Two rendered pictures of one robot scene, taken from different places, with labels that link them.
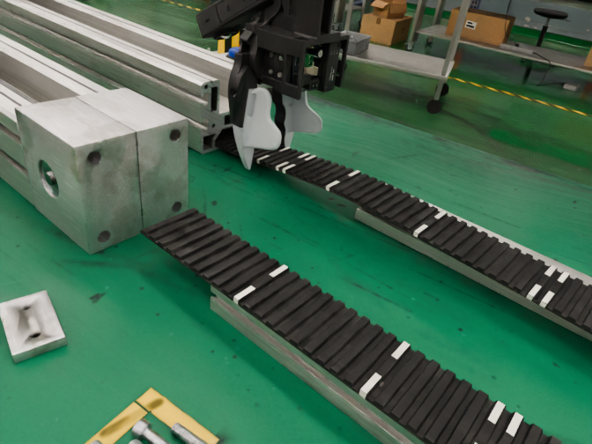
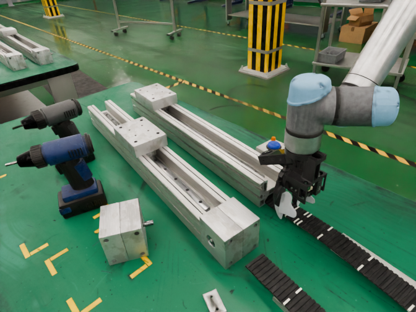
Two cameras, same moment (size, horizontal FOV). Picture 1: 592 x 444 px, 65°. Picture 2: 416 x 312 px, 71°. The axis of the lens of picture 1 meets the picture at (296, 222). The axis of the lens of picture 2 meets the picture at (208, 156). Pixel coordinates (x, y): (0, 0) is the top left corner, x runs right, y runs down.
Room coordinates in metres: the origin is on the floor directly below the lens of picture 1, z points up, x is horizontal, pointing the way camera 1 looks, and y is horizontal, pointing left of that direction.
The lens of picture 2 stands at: (-0.08, 0.05, 1.36)
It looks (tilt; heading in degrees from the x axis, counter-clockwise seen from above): 35 degrees down; 20
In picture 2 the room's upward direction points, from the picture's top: 4 degrees counter-clockwise
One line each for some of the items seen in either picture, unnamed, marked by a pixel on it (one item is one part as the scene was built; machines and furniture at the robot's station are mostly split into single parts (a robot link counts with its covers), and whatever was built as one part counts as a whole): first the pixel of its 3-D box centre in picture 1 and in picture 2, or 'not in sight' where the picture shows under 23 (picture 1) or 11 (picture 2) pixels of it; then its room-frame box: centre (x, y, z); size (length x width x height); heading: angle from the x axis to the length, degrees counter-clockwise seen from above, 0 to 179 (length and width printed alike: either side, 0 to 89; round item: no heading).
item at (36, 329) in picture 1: (31, 324); (214, 303); (0.21, 0.16, 0.78); 0.05 x 0.03 x 0.01; 41
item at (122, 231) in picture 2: not in sight; (129, 229); (0.30, 0.40, 0.83); 0.11 x 0.10 x 0.10; 123
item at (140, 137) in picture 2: not in sight; (140, 139); (0.61, 0.53, 0.87); 0.16 x 0.11 x 0.07; 54
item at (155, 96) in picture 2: not in sight; (156, 99); (0.91, 0.62, 0.87); 0.16 x 0.11 x 0.07; 54
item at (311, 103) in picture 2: not in sight; (308, 104); (0.48, 0.03, 1.10); 0.09 x 0.08 x 0.11; 97
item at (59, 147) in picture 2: not in sight; (61, 178); (0.36, 0.62, 0.89); 0.20 x 0.08 x 0.22; 133
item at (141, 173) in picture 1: (122, 161); (233, 229); (0.36, 0.16, 0.83); 0.12 x 0.09 x 0.10; 144
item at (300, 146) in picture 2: not in sight; (303, 138); (0.48, 0.04, 1.02); 0.08 x 0.08 x 0.05
